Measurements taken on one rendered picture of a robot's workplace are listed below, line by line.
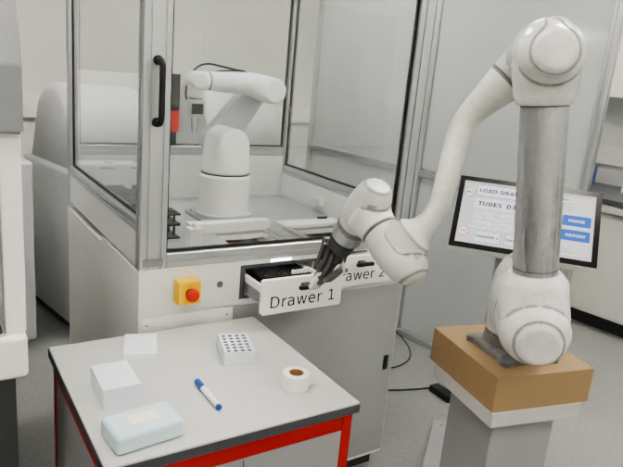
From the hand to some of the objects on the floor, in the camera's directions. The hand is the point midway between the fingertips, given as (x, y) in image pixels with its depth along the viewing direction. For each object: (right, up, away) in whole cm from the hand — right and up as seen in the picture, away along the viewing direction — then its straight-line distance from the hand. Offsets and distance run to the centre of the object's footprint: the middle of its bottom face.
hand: (317, 281), depth 185 cm
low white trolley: (-38, -95, -6) cm, 103 cm away
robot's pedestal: (+45, -100, +5) cm, 110 cm away
